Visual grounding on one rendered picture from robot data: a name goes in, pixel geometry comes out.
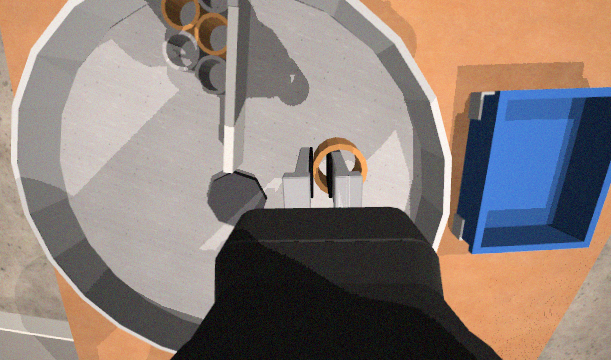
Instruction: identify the grey metal bushing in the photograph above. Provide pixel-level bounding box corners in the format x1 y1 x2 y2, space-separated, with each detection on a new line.
198 0 228 19
195 55 226 95
162 30 210 73

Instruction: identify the bronze bushing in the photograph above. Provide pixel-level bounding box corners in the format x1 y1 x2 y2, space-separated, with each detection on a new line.
313 137 368 194
161 0 208 36
195 13 228 59

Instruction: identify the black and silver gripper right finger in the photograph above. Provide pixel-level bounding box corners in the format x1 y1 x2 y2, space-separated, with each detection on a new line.
326 150 363 208

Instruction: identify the blue crate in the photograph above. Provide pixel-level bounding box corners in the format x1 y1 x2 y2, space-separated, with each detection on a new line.
451 87 611 254

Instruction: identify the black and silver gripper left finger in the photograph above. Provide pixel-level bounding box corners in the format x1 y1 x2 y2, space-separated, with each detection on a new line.
282 147 314 208

